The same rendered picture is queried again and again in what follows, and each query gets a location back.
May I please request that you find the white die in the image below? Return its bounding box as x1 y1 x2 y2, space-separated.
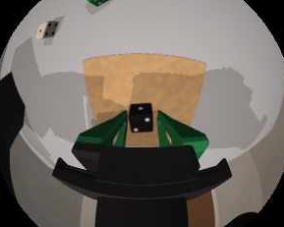
35 21 59 40

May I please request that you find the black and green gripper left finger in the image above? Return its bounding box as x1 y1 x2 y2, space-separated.
76 110 128 146

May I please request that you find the black die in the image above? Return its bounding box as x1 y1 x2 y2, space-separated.
128 103 153 133

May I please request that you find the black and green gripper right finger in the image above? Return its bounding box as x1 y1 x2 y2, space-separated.
157 110 209 160

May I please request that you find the green die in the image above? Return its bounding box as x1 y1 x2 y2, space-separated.
87 0 108 7

